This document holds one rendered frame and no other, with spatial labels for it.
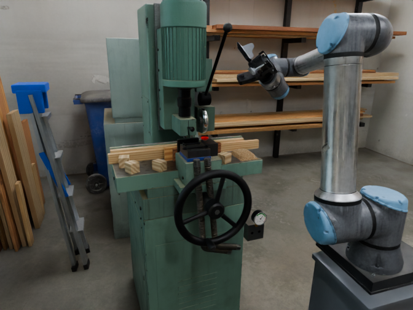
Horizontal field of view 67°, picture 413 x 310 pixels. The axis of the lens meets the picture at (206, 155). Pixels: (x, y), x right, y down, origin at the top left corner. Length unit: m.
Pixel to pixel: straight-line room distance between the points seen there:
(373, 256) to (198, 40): 0.99
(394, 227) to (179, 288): 0.87
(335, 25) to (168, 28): 0.57
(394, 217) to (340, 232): 0.20
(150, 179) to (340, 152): 0.66
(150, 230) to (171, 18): 0.80
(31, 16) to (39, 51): 0.32
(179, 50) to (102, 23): 2.41
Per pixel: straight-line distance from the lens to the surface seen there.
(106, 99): 2.95
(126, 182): 1.16
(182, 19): 1.20
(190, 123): 1.27
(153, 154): 1.30
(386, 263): 1.29
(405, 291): 1.35
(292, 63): 1.60
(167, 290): 1.45
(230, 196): 1.31
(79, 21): 3.57
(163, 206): 1.23
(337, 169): 1.07
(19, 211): 2.55
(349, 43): 1.05
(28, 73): 3.64
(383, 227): 1.20
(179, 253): 1.36
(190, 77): 1.21
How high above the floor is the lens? 1.32
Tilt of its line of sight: 18 degrees down
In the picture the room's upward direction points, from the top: 1 degrees clockwise
